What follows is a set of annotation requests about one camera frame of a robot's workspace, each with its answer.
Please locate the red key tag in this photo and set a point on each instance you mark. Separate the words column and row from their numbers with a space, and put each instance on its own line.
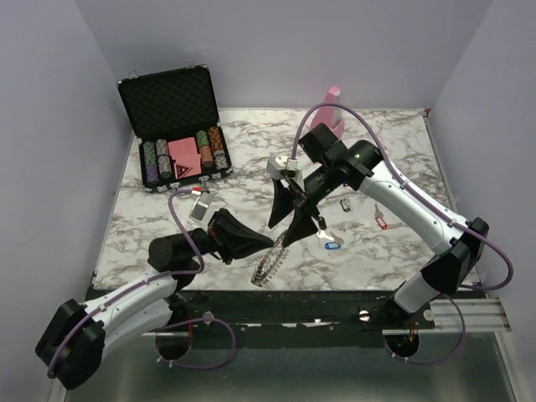
column 379, row 218

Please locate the black poker chip case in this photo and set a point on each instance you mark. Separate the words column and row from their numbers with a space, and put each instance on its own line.
column 175, row 117

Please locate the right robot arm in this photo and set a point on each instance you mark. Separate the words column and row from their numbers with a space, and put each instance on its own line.
column 455, row 242

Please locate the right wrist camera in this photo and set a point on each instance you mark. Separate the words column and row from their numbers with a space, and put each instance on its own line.
column 284, row 168

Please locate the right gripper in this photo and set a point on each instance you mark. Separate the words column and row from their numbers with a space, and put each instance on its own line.
column 301, row 224

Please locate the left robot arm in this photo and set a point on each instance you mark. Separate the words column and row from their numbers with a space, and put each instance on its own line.
column 79, row 334

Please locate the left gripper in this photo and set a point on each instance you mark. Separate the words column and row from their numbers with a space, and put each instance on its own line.
column 229, row 232

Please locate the silver key by blue tag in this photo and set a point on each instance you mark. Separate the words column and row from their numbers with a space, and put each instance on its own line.
column 337, row 239

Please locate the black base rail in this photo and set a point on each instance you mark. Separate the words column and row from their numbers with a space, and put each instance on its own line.
column 276, row 319

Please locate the blue key tag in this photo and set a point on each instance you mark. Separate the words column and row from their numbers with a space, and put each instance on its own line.
column 332, row 245

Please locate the steel disc with keyrings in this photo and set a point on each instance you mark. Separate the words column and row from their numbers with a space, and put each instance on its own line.
column 270, row 263

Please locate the pink metronome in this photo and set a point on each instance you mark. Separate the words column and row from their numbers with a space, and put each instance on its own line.
column 329, row 115

